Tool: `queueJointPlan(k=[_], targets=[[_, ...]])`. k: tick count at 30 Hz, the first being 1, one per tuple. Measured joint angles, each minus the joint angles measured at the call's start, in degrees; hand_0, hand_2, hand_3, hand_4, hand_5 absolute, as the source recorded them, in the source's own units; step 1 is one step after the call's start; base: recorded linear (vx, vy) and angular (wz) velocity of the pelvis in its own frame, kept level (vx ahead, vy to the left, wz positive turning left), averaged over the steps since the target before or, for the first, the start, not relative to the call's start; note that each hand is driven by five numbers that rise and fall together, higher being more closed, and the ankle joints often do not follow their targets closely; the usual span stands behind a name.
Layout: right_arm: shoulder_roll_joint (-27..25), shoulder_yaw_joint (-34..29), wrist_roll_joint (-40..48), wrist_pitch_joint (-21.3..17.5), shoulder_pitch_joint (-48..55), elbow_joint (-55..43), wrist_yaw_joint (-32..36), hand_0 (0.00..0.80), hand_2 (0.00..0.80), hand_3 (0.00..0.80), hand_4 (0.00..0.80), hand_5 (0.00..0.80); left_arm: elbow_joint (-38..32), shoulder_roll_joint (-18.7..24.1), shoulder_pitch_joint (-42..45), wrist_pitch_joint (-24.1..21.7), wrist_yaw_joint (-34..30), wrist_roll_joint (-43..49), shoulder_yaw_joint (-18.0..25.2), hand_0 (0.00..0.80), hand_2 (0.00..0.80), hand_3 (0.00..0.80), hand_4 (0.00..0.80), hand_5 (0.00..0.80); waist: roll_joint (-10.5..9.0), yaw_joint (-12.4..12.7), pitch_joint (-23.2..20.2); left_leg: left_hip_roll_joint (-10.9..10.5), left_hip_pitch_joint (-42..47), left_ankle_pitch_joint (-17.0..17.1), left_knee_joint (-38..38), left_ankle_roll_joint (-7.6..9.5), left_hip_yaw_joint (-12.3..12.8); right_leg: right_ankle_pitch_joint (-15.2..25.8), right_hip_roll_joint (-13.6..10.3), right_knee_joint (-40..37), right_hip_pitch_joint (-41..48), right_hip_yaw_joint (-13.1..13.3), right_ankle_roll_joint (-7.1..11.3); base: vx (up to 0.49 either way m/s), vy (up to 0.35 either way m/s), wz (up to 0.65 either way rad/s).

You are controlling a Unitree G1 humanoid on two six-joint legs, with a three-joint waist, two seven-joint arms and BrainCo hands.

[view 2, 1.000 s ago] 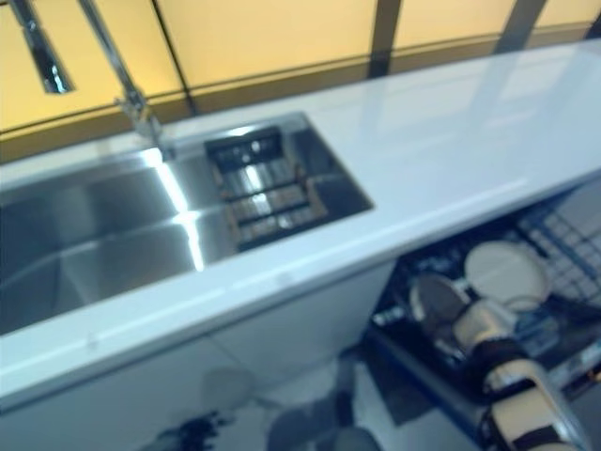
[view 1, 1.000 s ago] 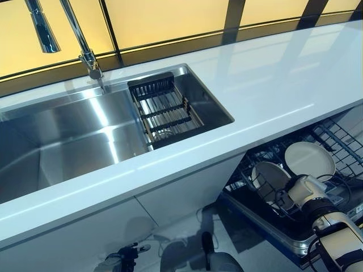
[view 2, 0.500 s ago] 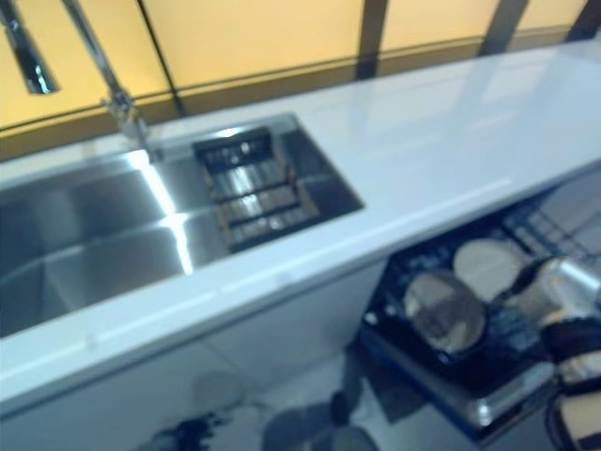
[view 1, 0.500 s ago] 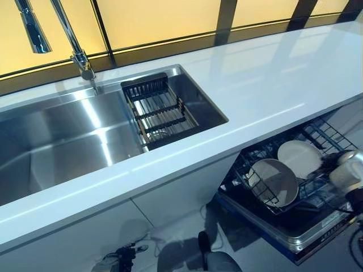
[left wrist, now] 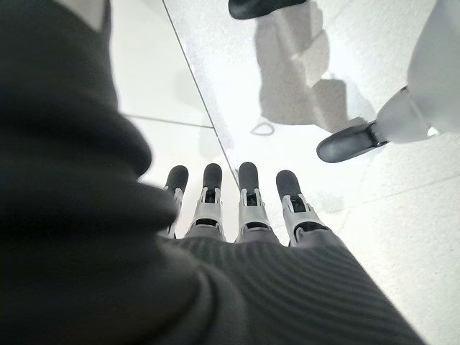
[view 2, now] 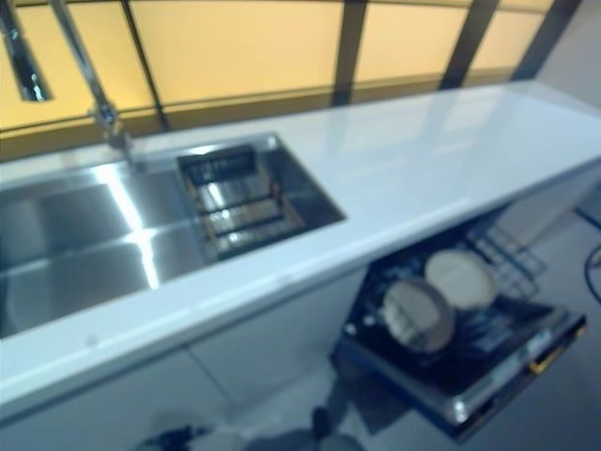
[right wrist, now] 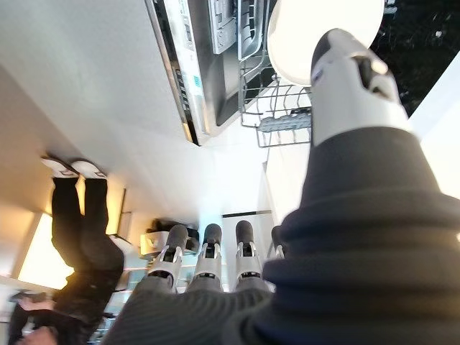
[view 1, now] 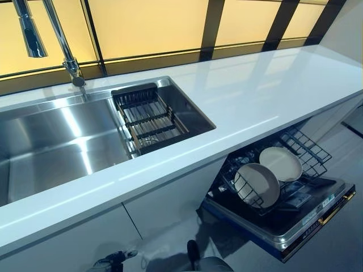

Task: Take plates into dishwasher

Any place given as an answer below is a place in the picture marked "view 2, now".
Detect cream round plate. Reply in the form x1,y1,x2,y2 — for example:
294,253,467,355
381,276,457,354
424,249,497,312

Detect black slatted dish drainer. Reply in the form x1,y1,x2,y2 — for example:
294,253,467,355
177,144,307,263

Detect white cabinet door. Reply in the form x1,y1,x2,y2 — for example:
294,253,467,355
186,266,373,406
0,344,237,451

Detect yellow ceiling light panels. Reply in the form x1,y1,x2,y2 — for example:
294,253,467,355
0,0,565,162

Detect stainless steel sink basin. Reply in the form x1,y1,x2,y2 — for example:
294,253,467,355
0,132,348,340

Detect chrome pull-down kitchen faucet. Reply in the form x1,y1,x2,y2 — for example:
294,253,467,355
0,0,138,166

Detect black wire dishwasher rack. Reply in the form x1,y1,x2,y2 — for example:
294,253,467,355
344,225,572,373

